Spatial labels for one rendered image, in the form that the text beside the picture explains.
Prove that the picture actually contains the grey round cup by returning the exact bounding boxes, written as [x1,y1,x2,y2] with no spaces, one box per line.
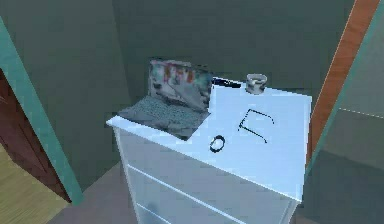
[245,73,268,96]

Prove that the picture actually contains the black ring watch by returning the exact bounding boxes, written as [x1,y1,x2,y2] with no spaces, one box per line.
[209,134,226,154]

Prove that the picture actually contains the dark red room door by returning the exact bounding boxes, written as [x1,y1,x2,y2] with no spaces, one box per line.
[0,69,72,204]

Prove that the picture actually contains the black eyeglasses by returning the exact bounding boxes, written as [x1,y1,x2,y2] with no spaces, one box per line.
[237,108,276,145]

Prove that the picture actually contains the orange wooden door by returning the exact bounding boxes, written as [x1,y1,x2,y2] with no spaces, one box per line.
[305,0,382,166]

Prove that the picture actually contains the white chest of drawers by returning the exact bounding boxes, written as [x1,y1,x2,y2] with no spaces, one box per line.
[105,78,313,224]

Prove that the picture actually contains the black flat remote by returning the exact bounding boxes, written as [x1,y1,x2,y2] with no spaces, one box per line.
[211,77,242,90]

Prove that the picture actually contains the gray open laptop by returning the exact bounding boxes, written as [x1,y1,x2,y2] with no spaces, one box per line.
[117,58,214,142]

